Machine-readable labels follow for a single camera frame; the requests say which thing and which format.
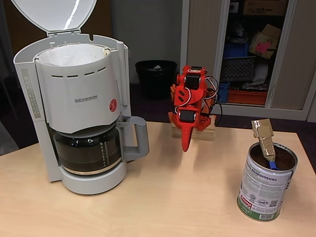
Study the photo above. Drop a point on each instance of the black bag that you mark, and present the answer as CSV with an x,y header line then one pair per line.
x,y
237,32

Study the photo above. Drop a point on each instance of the cardboard box pink mark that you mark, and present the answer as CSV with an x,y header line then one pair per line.
x,y
261,45

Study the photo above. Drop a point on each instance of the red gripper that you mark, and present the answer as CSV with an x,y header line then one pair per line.
x,y
186,115

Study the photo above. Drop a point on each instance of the black trash bin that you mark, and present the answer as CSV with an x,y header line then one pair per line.
x,y
153,81

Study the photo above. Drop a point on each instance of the white paper coffee filter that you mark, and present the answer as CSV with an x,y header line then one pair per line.
x,y
74,55

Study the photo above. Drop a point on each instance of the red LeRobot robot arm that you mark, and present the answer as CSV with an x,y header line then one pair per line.
x,y
181,85

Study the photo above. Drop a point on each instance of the orange plastic crate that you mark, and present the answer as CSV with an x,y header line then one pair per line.
x,y
247,96

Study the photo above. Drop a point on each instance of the white plastic bag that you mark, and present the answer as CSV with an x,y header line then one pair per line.
x,y
260,72

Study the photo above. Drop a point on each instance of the large blue storage bin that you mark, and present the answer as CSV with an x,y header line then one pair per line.
x,y
234,50

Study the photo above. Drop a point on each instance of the dark brown ground coffee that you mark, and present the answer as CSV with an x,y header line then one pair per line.
x,y
284,158

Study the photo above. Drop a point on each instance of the brown cardboard box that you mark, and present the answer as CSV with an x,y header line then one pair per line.
x,y
264,7

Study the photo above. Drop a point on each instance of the white drip coffee maker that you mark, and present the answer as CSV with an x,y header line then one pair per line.
x,y
81,81

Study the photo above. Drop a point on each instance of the grey perforated basket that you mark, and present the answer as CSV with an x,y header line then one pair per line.
x,y
237,69

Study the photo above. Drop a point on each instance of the white green coffee can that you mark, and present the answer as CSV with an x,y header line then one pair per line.
x,y
264,187

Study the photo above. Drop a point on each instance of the small blue storage bin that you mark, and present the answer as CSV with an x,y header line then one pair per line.
x,y
223,92

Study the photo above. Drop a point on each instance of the wooden base block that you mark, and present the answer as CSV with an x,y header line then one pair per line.
x,y
202,135

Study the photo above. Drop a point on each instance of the orange printed clamp part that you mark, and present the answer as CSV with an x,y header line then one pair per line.
x,y
172,95

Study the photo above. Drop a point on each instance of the grey socket box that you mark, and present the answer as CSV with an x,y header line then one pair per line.
x,y
234,7

